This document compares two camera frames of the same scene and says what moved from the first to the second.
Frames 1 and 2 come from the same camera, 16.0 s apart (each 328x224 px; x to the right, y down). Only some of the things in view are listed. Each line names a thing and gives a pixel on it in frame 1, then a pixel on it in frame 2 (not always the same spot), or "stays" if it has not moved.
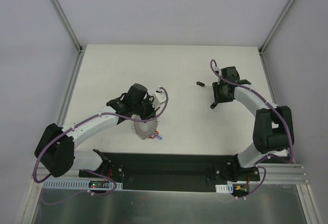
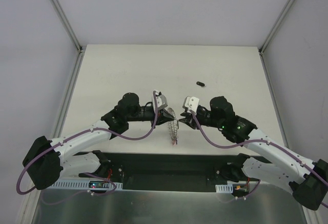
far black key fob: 200,83 stays
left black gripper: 145,108 to 159,115
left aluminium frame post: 81,49 stays
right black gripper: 216,94 to 192,118
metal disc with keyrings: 144,130 to 173,126
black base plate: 172,172 stays
